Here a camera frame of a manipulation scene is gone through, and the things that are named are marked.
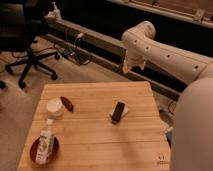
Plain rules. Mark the power strip with cables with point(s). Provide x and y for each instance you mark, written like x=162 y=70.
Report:
x=68 y=53

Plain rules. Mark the red spoon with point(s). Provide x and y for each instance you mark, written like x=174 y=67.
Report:
x=67 y=103

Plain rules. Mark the white spray bottle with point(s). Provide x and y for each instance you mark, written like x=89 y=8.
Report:
x=55 y=13

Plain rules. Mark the blue box on floor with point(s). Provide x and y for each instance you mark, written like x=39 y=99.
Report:
x=169 y=134

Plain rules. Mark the white plug adapter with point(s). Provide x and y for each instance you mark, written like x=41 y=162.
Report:
x=80 y=35

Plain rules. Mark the white plastic bottle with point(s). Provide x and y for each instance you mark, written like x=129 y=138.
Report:
x=45 y=145

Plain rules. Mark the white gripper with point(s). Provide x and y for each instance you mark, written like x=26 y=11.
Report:
x=133 y=59

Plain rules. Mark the black office chair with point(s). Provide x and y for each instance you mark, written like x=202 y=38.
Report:
x=21 y=21

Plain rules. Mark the white round jar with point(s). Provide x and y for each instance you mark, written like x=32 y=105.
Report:
x=55 y=108

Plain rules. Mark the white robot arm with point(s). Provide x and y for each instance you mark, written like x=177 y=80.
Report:
x=192 y=134

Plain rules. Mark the red round plate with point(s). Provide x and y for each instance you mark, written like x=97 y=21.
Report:
x=33 y=151

